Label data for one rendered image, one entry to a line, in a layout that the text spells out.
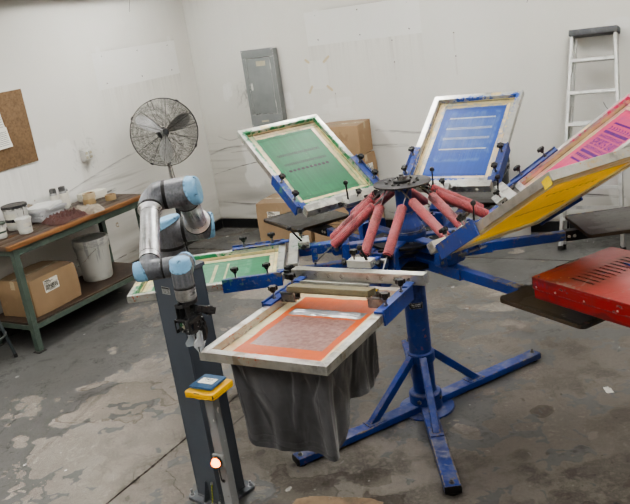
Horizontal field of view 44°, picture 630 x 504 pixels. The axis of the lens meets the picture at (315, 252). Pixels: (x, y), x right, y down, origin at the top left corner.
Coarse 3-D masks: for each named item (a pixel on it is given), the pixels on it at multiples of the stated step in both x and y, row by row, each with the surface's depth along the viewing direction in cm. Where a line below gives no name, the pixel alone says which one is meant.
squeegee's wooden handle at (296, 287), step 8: (288, 288) 350; (296, 288) 348; (304, 288) 346; (312, 288) 344; (320, 288) 342; (328, 288) 340; (336, 288) 339; (344, 288) 338; (352, 288) 337; (360, 288) 336; (368, 288) 335; (352, 296) 335; (360, 296) 332; (368, 296) 331
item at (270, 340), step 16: (304, 304) 356; (320, 304) 353; (336, 304) 350; (288, 320) 340; (304, 320) 337; (256, 336) 328; (272, 336) 325; (288, 336) 323; (256, 352) 312; (272, 352) 310
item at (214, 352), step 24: (384, 288) 351; (264, 312) 345; (240, 336) 330; (360, 336) 305; (216, 360) 309; (240, 360) 302; (264, 360) 296; (288, 360) 292; (312, 360) 289; (336, 360) 289
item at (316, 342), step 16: (352, 304) 347; (320, 320) 335; (336, 320) 332; (352, 320) 330; (304, 336) 321; (320, 336) 318; (336, 336) 316; (288, 352) 308; (304, 352) 306; (320, 352) 304
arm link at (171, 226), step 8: (168, 216) 351; (176, 216) 348; (160, 224) 346; (168, 224) 345; (176, 224) 347; (160, 232) 347; (168, 232) 346; (176, 232) 346; (184, 232) 347; (160, 240) 348; (168, 240) 347; (176, 240) 348; (184, 240) 350; (160, 248) 350; (168, 248) 348
